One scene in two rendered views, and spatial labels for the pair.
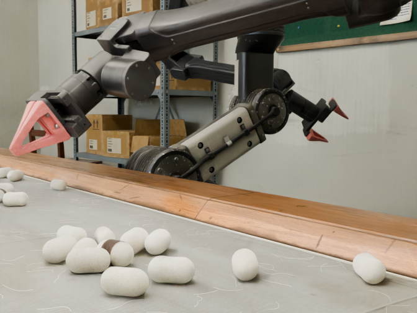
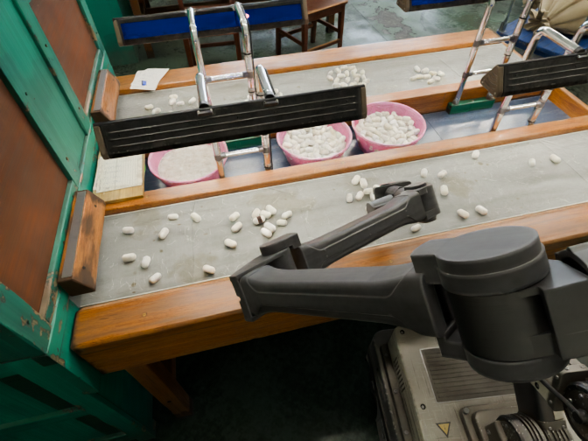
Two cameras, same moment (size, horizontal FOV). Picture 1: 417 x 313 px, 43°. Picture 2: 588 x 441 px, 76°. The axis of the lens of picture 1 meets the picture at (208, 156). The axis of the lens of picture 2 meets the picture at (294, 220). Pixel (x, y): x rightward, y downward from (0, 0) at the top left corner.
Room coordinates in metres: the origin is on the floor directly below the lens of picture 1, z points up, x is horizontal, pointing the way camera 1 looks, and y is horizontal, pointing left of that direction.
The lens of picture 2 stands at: (0.85, -0.50, 1.59)
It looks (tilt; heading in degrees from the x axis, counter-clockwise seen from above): 50 degrees down; 117
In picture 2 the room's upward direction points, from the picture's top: 1 degrees counter-clockwise
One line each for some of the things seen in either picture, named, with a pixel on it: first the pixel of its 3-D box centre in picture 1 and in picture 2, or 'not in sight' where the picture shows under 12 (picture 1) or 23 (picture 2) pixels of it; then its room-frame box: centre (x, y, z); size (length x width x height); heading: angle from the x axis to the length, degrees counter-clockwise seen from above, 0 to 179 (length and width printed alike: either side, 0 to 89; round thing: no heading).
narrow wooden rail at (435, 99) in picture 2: not in sight; (342, 115); (0.45, 0.72, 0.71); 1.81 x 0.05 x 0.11; 40
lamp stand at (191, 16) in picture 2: not in sight; (227, 81); (0.10, 0.48, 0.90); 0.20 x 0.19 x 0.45; 40
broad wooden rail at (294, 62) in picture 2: not in sight; (316, 75); (0.21, 1.02, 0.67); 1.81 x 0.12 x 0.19; 40
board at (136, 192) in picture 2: not in sight; (121, 164); (-0.08, 0.07, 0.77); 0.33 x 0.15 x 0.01; 130
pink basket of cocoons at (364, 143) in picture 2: not in sight; (386, 132); (0.65, 0.67, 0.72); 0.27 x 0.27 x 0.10
